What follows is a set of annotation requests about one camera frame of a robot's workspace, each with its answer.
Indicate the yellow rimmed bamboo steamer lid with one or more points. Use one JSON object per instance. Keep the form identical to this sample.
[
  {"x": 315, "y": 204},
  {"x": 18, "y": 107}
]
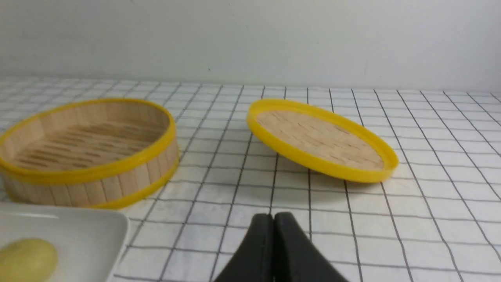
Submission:
[{"x": 322, "y": 140}]

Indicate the white square plate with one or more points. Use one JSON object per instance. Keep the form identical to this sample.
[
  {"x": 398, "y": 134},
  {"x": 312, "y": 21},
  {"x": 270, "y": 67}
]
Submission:
[{"x": 89, "y": 242}]

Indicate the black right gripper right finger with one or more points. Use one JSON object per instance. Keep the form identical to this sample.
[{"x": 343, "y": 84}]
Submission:
[{"x": 295, "y": 258}]

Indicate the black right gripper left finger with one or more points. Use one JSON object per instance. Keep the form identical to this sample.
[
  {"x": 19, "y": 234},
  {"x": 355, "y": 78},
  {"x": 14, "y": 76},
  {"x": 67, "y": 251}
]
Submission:
[{"x": 252, "y": 262}]

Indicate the yellow steamed bun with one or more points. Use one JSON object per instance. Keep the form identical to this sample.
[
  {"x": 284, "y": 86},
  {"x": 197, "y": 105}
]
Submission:
[{"x": 28, "y": 260}]

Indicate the yellow rimmed bamboo steamer basket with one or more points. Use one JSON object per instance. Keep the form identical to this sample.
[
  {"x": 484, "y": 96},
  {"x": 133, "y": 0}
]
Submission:
[{"x": 105, "y": 153}]

